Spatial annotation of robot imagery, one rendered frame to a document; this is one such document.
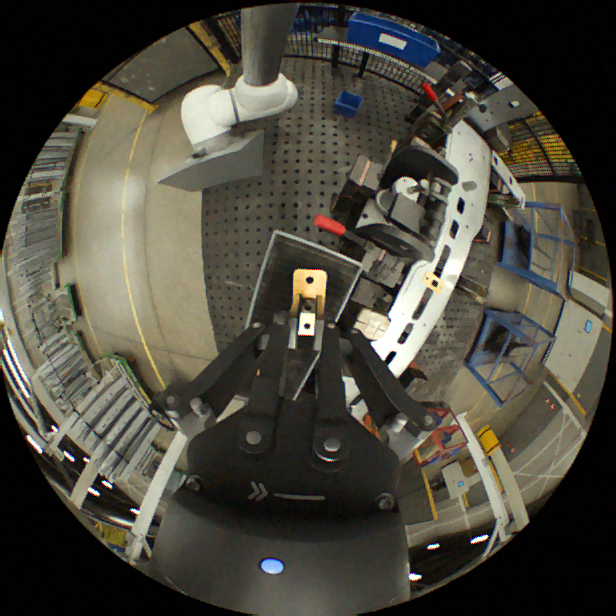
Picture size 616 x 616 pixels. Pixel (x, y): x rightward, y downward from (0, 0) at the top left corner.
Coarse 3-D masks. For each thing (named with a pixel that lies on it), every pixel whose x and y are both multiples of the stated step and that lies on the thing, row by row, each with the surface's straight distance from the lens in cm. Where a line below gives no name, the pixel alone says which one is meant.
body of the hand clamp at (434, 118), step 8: (432, 112) 67; (424, 120) 65; (432, 120) 63; (440, 120) 68; (416, 128) 68; (424, 128) 66; (432, 128) 65; (440, 128) 64; (408, 136) 77; (416, 136) 70; (424, 136) 68; (432, 136) 68; (440, 136) 66; (400, 144) 82; (392, 152) 86
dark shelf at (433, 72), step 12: (324, 36) 98; (336, 36) 100; (360, 48) 94; (372, 48) 94; (396, 60) 92; (420, 72) 93; (432, 72) 98; (444, 72) 108; (456, 84) 105; (480, 96) 118; (504, 132) 113
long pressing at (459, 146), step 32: (448, 160) 65; (480, 160) 81; (480, 192) 73; (448, 224) 57; (480, 224) 70; (448, 256) 57; (416, 288) 52; (448, 288) 59; (416, 320) 56; (384, 352) 57; (416, 352) 63
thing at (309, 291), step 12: (300, 276) 21; (312, 276) 21; (324, 276) 21; (300, 288) 21; (312, 288) 21; (324, 288) 21; (312, 300) 21; (312, 312) 21; (300, 324) 23; (312, 324) 23
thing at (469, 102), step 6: (468, 96) 57; (474, 96) 59; (462, 102) 60; (468, 102) 57; (474, 102) 57; (456, 108) 62; (462, 108) 58; (468, 108) 58; (480, 108) 59; (486, 108) 58; (450, 114) 65; (456, 114) 60; (462, 114) 60; (450, 120) 62; (456, 120) 61; (450, 126) 64
